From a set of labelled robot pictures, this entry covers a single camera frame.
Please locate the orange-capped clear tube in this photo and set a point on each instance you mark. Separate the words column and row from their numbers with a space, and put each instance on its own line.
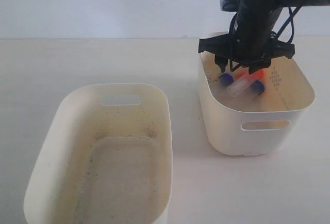
column 242, row 83

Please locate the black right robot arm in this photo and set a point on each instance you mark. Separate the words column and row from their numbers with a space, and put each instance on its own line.
column 289, row 9

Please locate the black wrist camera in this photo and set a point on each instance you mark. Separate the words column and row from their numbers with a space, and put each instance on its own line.
column 229, row 5

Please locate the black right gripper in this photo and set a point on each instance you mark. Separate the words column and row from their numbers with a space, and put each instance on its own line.
column 250, row 40

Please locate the blue-capped clear tube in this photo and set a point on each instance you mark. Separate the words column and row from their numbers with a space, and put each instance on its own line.
column 226, row 80

